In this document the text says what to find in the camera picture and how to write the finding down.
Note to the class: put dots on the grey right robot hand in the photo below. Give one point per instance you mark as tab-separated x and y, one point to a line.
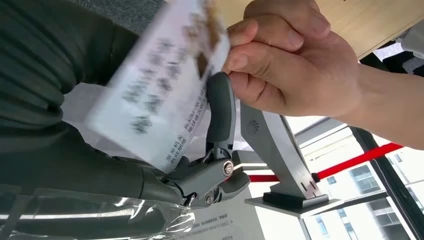
99	185

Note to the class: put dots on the red barrier belt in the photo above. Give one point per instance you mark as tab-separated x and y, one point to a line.
357	160

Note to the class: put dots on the black window frame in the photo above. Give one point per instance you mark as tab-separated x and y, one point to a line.
387	175

